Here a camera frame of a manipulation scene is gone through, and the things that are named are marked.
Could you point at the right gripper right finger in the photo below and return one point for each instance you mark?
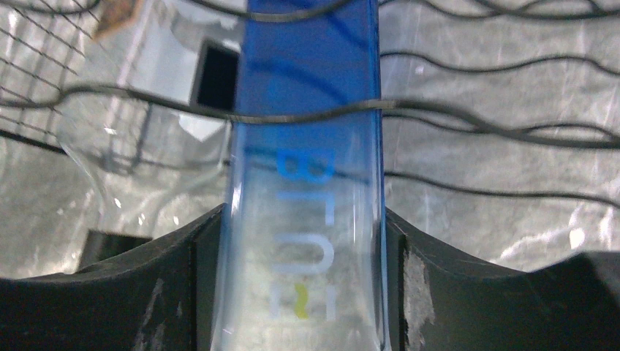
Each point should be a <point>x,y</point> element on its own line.
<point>441,298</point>

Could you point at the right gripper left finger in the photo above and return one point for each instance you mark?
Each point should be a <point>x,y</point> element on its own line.
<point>157,296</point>

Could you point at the clear bottle black gold label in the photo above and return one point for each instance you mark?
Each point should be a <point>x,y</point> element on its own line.
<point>144,161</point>

